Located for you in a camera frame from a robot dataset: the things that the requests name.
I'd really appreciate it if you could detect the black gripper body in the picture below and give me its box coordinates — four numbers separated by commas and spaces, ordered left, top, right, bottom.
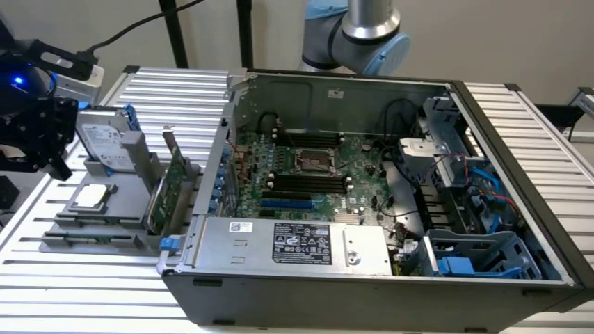
0, 61, 60, 140

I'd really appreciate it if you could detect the green RAM stick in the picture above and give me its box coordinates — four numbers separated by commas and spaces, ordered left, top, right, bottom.
41, 235, 136, 244

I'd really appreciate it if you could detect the black long expansion slot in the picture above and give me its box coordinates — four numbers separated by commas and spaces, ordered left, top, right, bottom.
263, 190, 314, 202

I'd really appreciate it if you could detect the blue expansion slot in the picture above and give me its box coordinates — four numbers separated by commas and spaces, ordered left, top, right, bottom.
259, 198, 314, 209

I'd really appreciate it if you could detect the black RAM slot bank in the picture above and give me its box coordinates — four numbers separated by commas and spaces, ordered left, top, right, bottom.
283, 129, 343, 148
266, 171, 352, 194

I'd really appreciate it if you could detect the black block object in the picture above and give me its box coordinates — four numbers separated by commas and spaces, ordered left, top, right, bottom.
0, 175, 20, 210

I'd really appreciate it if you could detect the white box device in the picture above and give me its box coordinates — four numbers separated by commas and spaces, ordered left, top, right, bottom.
52, 63, 106, 104

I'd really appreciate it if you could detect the silver CPU chip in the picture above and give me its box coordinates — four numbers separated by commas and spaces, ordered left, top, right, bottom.
72, 183, 114, 209

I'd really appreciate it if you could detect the grey parts rack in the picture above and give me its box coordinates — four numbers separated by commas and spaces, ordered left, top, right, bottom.
39, 131, 206, 257

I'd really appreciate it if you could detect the green graphics card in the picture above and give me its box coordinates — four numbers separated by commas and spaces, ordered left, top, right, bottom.
146, 125, 187, 234

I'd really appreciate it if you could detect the black stand pole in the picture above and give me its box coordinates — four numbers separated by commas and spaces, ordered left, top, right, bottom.
158, 0, 190, 69
236, 0, 256, 70

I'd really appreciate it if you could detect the silver power supply unit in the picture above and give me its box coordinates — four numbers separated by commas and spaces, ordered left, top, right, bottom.
191, 216, 396, 276

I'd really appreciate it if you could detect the CPU socket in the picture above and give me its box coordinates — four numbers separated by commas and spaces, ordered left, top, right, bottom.
288, 147, 339, 173

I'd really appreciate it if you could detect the green motherboard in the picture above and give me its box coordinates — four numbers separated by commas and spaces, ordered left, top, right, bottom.
230, 133, 396, 224

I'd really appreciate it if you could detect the black open PC case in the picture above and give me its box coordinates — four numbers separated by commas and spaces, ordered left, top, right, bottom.
158, 67, 594, 330

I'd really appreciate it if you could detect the metal drive cage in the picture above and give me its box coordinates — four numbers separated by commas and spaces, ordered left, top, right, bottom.
415, 96, 494, 189

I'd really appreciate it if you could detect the blue-grey disk bay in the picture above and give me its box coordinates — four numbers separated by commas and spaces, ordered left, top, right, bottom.
422, 228, 543, 280

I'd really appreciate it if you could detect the black flat panel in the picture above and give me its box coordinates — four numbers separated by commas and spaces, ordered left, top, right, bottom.
533, 103, 586, 121

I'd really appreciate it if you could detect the hard disk with blue bracket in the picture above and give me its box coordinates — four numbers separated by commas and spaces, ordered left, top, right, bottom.
75, 102, 136, 175

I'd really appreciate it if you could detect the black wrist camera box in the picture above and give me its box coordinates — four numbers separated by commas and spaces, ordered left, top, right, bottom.
25, 39, 99, 81

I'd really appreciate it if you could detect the black camera cable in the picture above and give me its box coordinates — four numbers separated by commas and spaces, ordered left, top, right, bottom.
76, 0, 187, 61

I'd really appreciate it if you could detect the black short wire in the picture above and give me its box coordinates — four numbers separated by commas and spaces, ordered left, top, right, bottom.
258, 111, 280, 134

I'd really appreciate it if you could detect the black looped wire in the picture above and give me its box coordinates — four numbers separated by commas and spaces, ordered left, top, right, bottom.
382, 98, 419, 141

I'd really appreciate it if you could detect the blue wire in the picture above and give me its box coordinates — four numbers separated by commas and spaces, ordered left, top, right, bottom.
467, 166, 517, 231

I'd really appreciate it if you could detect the red wire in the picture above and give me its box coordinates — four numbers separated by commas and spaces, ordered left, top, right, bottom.
490, 193, 522, 224

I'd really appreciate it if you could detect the aluminium frame profile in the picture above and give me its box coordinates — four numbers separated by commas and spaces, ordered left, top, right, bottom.
562, 86, 594, 142

